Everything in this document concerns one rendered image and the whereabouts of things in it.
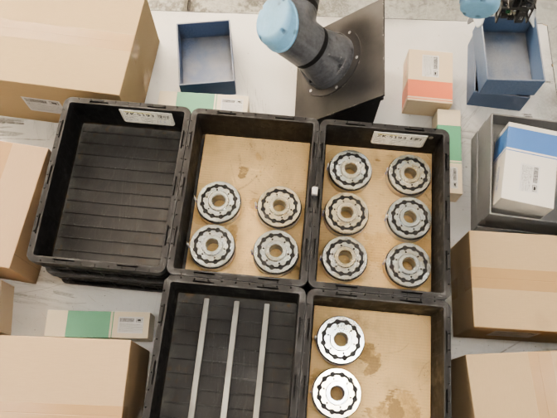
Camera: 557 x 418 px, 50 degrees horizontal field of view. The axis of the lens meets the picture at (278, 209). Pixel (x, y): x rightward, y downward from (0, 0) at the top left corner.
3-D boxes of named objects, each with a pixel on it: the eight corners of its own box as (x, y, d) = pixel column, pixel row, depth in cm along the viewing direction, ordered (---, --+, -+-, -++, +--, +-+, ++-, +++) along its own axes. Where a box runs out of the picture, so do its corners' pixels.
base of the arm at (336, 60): (307, 51, 162) (283, 33, 155) (353, 26, 152) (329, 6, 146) (308, 98, 156) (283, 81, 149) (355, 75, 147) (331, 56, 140)
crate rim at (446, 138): (319, 123, 140) (320, 118, 138) (447, 133, 139) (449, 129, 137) (307, 289, 126) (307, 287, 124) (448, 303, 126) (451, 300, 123)
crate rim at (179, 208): (193, 112, 141) (191, 107, 138) (319, 123, 140) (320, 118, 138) (167, 276, 127) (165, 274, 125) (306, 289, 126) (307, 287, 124)
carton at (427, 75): (403, 64, 170) (409, 48, 163) (445, 68, 169) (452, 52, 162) (401, 113, 164) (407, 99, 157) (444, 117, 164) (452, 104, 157)
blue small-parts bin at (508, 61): (472, 31, 165) (480, 15, 159) (525, 32, 165) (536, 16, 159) (478, 94, 159) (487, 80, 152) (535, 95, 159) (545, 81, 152)
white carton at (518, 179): (496, 138, 150) (509, 121, 142) (543, 148, 149) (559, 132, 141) (486, 211, 144) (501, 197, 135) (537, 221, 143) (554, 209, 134)
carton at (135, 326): (52, 339, 143) (43, 336, 137) (56, 314, 145) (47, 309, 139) (152, 342, 143) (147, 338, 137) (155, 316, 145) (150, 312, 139)
